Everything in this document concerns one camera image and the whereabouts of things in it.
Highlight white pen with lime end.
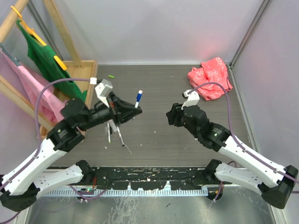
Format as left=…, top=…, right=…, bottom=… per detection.
left=107, top=122, right=111, bottom=144

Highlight yellow clothes hanger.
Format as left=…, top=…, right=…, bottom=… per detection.
left=11, top=6, right=67, bottom=70

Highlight grey slotted cable duct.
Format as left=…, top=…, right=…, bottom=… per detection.
left=43, top=187, right=208, bottom=197

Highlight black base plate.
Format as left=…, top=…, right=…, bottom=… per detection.
left=66, top=166, right=225, bottom=191

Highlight coral patterned cloth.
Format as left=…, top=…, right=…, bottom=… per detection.
left=187, top=57, right=233, bottom=101

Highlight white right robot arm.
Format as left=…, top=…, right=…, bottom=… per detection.
left=166, top=103, right=299, bottom=209

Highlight white pen with black end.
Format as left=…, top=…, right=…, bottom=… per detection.
left=117, top=126, right=125, bottom=147

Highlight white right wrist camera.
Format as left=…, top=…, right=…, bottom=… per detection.
left=181, top=90, right=200, bottom=110

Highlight blue marker cap with eraser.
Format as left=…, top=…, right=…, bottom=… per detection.
left=136, top=90, right=143, bottom=102

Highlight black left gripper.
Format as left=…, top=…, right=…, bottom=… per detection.
left=78, top=91, right=142, bottom=131

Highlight wooden rack frame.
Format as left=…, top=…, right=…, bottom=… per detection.
left=0, top=0, right=87, bottom=132

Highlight aluminium frame post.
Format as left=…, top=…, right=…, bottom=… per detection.
left=229, top=0, right=272, bottom=68

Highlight green cloth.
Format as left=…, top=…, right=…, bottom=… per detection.
left=16, top=19, right=87, bottom=101

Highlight wooden rack base tray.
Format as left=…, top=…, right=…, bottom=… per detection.
left=36, top=60, right=99, bottom=143

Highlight pink cloth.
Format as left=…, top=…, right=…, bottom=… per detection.
left=0, top=50, right=64, bottom=131

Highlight blue-grey clothes hanger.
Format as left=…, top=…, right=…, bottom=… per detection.
left=0, top=42, right=20, bottom=67

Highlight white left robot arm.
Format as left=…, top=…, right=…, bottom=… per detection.
left=0, top=92, right=142, bottom=212

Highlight grey highlighter with orange tip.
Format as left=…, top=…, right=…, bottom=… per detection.
left=111, top=122, right=118, bottom=132

